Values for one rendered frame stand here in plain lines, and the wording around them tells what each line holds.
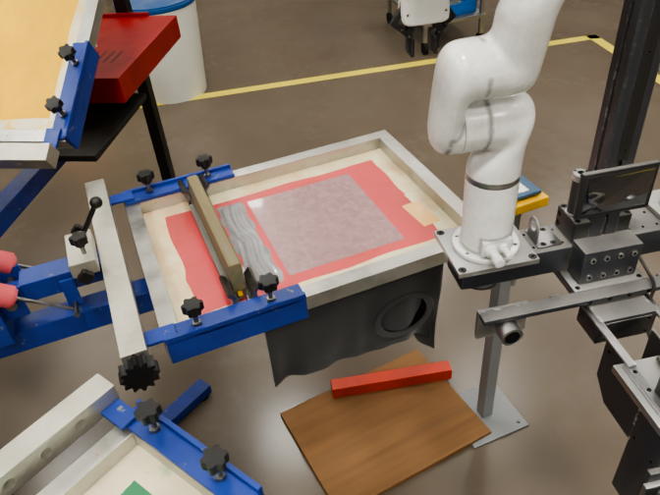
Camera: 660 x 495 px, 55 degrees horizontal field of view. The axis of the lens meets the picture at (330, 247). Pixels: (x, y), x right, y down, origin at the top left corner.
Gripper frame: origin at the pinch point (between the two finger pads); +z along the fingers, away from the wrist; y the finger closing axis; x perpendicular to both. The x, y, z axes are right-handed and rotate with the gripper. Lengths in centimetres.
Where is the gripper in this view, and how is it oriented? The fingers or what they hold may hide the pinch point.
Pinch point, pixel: (422, 44)
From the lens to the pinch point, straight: 145.2
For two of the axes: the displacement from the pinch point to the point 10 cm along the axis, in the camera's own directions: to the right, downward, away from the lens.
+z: 0.7, 7.8, 6.2
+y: 9.8, -1.8, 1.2
